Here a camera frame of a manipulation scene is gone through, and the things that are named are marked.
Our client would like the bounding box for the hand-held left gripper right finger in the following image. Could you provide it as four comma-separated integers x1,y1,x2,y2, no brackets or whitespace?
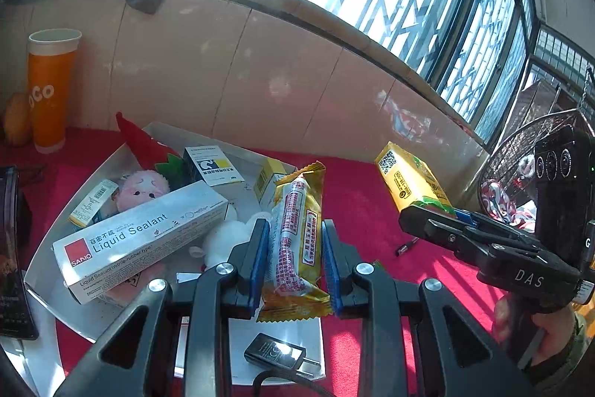
322,219,535,397

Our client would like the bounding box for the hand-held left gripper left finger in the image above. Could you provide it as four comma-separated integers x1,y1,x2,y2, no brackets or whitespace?
53,218,271,397

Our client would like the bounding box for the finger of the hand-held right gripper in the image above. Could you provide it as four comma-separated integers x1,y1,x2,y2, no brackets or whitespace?
453,208,541,246
399,205,547,268

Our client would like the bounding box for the yellow snack packet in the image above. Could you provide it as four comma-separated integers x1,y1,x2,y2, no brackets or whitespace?
257,161,332,323

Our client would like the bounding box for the yellow green box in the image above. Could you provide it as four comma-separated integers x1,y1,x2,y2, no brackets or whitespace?
374,141,459,218

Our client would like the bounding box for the white tray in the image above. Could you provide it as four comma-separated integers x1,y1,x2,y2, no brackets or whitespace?
23,120,326,384

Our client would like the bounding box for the yellow white medicine box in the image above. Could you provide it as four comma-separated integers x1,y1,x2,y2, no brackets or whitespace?
253,157,298,212

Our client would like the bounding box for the tall blue white medicine box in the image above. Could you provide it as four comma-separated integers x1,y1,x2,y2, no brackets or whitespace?
69,178,120,228

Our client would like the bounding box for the person's right forearm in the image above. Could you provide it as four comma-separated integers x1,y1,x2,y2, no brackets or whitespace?
525,313,595,393

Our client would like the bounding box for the person's right hand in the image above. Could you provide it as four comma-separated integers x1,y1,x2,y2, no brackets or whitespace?
493,298,579,379

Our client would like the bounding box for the red white patterned cushion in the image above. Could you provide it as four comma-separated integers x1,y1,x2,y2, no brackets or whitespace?
481,178,540,225

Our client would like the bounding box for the small dark tube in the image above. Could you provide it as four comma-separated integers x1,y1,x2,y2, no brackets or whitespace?
395,238,420,257

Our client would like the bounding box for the white orange plush toy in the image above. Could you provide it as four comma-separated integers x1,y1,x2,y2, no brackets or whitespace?
201,211,273,270

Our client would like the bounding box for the white red hanging ornament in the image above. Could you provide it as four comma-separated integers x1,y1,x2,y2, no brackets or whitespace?
518,153,537,179

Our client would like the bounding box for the red tablecloth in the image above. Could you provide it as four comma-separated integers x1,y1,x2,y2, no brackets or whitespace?
0,125,517,397

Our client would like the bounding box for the hanging wicker chair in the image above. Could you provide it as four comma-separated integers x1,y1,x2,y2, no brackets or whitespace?
479,67,595,235

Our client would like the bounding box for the small black silver gadget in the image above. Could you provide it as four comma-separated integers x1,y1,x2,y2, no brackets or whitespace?
244,333,321,380

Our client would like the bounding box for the brown cardboard panel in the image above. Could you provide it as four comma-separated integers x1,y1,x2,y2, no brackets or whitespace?
509,78,577,132

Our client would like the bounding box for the square blue white medicine box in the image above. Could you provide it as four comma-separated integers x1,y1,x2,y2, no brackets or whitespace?
182,144,245,188

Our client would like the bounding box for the long grey white sealant box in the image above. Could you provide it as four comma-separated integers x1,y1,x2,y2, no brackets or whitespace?
52,179,229,305

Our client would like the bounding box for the pink pig plush toy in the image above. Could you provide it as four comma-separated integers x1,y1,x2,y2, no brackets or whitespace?
115,170,173,212

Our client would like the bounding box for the black phone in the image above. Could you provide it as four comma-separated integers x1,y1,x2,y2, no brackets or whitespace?
0,167,40,341

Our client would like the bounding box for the orange paper cup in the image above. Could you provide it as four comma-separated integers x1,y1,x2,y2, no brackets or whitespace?
28,29,83,153

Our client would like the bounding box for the yellow-brown bun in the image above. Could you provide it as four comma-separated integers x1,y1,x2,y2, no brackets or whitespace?
4,93,34,145

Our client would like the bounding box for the black cable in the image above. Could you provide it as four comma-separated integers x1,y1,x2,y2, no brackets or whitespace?
253,369,335,397

